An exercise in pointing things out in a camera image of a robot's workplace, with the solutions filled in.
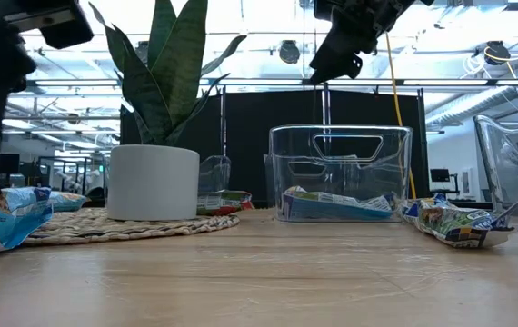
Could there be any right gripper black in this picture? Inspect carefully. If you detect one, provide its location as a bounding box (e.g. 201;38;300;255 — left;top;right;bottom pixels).
308;0;435;86

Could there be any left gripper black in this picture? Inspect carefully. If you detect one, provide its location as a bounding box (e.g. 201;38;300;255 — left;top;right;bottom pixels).
0;0;95;187

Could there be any blue white granola bar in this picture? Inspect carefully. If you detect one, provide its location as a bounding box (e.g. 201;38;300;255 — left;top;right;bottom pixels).
280;184;400;223

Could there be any red green granola bar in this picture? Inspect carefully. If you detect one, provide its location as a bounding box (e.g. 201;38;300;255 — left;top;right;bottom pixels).
196;189;255;217

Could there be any black computer monitor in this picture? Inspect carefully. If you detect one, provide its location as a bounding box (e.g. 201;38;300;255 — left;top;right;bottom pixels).
0;153;22;176

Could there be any black partition screen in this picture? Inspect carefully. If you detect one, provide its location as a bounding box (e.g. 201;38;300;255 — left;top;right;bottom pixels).
119;88;427;209

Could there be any green snake plant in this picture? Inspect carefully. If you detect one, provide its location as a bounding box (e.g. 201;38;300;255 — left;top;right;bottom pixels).
88;0;248;147

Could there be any wide clear plastic bin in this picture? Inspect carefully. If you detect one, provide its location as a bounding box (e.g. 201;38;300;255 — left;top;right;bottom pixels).
198;154;232;194

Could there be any round woven straw mat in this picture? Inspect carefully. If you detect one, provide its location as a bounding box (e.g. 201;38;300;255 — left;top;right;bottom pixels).
21;206;241;248

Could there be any white round plant pot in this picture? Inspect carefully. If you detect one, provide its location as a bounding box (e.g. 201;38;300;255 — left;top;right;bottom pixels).
106;144;201;223

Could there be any black ceiling cable reel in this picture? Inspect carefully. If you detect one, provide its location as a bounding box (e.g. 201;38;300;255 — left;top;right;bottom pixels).
279;39;302;65
484;40;513;65

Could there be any yellow hanging cable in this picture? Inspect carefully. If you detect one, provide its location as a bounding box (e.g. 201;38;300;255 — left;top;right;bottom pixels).
384;31;418;201

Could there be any clear plastic bin with handle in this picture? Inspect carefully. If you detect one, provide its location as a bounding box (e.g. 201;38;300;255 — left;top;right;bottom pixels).
473;114;518;214
265;124;413;223

